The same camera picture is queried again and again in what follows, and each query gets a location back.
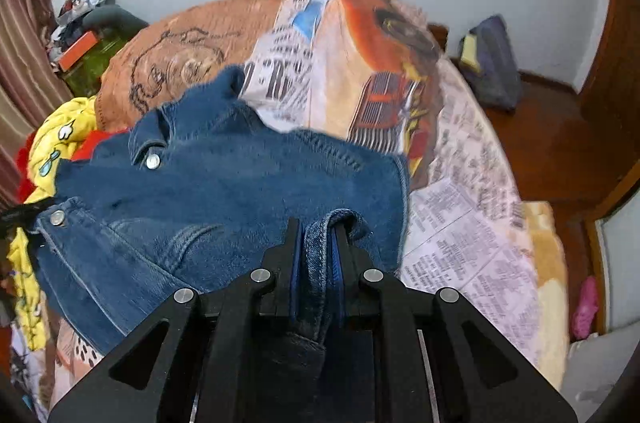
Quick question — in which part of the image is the blue denim jacket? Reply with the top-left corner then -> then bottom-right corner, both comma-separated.
28,65 -> 409,357

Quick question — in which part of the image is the yellow cartoon print blanket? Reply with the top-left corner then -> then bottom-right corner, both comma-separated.
8,97 -> 98,351

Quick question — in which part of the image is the red cloth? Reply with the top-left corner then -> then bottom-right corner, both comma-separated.
15,130 -> 124,203

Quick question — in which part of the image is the striped red beige curtain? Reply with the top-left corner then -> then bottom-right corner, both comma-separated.
1,0 -> 72,207

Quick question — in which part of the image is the pink slipper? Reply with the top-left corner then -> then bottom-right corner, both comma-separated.
570,276 -> 599,339

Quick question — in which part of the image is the orange box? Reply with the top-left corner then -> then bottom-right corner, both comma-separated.
58,31 -> 99,72

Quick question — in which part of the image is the grey garment on pile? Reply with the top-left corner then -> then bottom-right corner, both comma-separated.
81,5 -> 149,39

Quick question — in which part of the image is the white wardrobe door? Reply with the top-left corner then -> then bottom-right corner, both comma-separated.
584,182 -> 640,334

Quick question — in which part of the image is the printed bed blanket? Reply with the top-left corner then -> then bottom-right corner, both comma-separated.
96,0 -> 570,386

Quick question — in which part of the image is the dark blue bag on floor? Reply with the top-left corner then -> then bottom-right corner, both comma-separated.
459,14 -> 523,113

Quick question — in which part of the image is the brown wooden door frame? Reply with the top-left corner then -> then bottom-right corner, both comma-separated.
579,0 -> 639,213

